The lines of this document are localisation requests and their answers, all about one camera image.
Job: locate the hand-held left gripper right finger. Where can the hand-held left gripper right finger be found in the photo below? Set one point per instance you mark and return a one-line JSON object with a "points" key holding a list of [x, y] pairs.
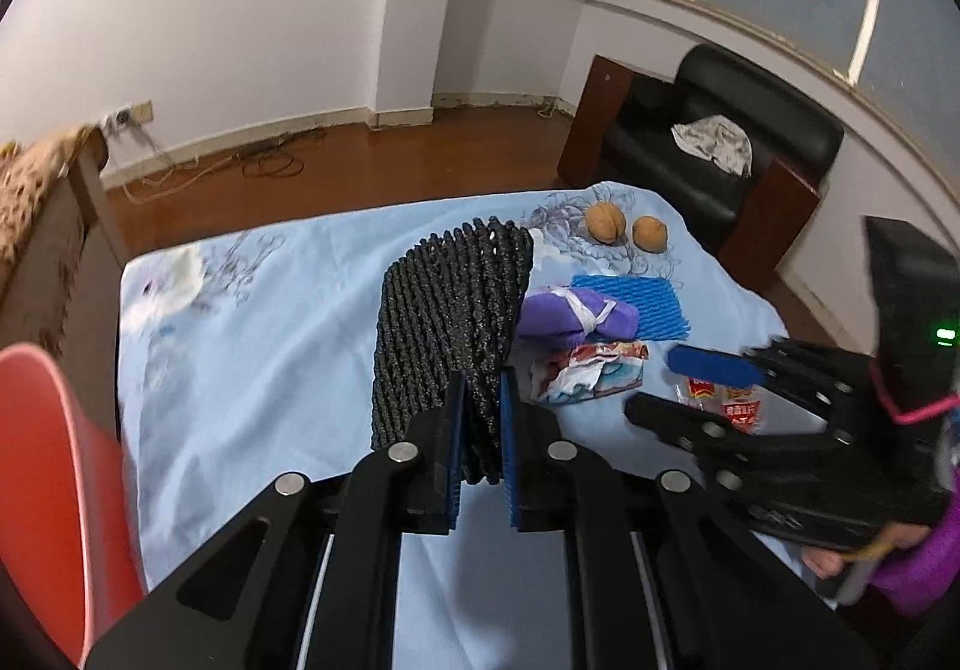
{"points": [[510, 460]]}

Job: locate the person's right forearm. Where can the person's right forearm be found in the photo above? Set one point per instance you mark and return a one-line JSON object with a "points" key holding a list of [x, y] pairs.
{"points": [[915, 565]]}

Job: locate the black leather armchair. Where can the black leather armchair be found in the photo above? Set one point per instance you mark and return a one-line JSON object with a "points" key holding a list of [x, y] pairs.
{"points": [[675, 190]]}

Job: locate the pink rubber band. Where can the pink rubber band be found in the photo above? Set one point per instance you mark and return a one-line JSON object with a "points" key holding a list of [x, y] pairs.
{"points": [[911, 413]]}

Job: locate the brown floral sofa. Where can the brown floral sofa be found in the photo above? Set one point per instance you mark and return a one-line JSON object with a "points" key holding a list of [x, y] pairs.
{"points": [[30, 250]]}

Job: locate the white patterned cloth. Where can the white patterned cloth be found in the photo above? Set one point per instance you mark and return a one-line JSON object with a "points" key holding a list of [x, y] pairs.
{"points": [[716, 141]]}

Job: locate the blue foam fruit net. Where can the blue foam fruit net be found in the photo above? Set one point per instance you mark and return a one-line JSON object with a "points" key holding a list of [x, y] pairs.
{"points": [[645, 302]]}

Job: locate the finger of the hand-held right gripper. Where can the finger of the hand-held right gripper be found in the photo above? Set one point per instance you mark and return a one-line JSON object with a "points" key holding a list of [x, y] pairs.
{"points": [[675, 419], [712, 362]]}

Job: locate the walnut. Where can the walnut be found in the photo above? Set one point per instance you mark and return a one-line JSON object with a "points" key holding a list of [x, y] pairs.
{"points": [[650, 235], [605, 221]]}

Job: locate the person's right hand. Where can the person's right hand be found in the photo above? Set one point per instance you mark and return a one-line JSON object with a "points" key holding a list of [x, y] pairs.
{"points": [[825, 563]]}

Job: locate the purple cloth bundle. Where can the purple cloth bundle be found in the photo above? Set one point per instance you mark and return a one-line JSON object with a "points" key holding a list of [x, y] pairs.
{"points": [[555, 317]]}

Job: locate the black foam fruit net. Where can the black foam fruit net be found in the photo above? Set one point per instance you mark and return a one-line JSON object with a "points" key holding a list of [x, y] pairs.
{"points": [[442, 310]]}

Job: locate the red white sausage wrapper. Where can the red white sausage wrapper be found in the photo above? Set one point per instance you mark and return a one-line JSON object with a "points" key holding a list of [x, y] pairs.
{"points": [[739, 413]]}

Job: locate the wall power socket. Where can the wall power socket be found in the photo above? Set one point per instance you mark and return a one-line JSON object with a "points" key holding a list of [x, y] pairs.
{"points": [[129, 115]]}

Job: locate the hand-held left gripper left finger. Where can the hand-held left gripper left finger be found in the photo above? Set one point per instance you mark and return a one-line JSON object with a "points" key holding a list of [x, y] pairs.
{"points": [[454, 464]]}

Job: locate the colourful snack wrapper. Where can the colourful snack wrapper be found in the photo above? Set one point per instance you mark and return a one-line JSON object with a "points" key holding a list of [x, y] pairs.
{"points": [[592, 374]]}

